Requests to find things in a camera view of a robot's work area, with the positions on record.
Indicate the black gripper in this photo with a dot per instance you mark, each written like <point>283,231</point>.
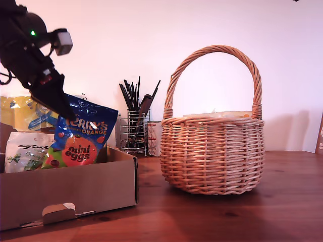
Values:
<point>38,66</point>

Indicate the blue Terry's mini eggs bag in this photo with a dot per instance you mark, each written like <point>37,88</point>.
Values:
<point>83,141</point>

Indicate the brown cardboard box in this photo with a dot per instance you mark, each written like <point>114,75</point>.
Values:
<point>75,186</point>

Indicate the white Galaxy mini eggs bag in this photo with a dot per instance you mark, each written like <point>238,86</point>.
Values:
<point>22,151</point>

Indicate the white Porlex box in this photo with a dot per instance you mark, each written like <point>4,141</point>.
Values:
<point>118,131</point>

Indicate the yellow plastic paper roll pack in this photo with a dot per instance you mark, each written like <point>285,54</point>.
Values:
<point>15,113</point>

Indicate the black chopstick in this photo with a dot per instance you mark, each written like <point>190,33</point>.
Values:
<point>124,97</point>
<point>138,93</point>
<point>155,90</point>
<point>128,92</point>

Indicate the brown wooden spatula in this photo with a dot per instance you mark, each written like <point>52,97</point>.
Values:
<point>146,106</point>

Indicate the white tin can red lines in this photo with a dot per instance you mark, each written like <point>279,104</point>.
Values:
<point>154,138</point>

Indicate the white crumpled tissue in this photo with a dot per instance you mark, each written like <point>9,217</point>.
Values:
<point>214,110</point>

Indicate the brown board with white dots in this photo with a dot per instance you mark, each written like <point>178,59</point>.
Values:
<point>320,141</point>

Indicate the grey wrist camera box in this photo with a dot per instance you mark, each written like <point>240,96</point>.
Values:
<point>63,46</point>

